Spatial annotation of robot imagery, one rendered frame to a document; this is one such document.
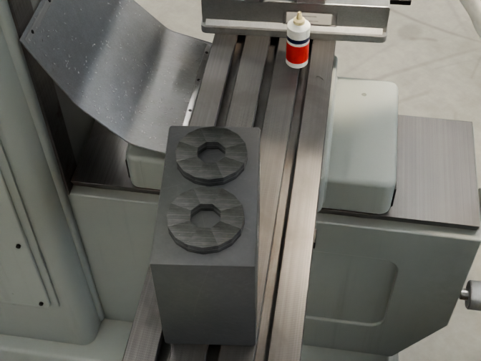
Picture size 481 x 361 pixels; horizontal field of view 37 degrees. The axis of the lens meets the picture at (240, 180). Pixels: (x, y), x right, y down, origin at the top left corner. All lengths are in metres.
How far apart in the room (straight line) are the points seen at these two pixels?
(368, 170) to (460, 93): 1.43
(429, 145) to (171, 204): 0.76
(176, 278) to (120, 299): 0.91
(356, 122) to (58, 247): 0.65
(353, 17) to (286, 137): 0.30
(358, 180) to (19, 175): 0.61
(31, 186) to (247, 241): 0.64
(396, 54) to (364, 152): 1.50
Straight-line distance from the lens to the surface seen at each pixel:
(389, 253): 1.43
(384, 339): 1.72
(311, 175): 1.14
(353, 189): 1.30
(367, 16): 1.37
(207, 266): 0.82
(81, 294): 1.68
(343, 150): 1.34
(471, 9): 1.04
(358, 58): 2.78
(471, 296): 1.54
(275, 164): 1.16
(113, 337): 1.81
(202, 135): 0.92
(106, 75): 1.32
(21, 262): 1.58
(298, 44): 1.29
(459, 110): 2.64
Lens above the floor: 1.76
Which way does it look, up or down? 49 degrees down
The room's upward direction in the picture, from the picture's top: 1 degrees counter-clockwise
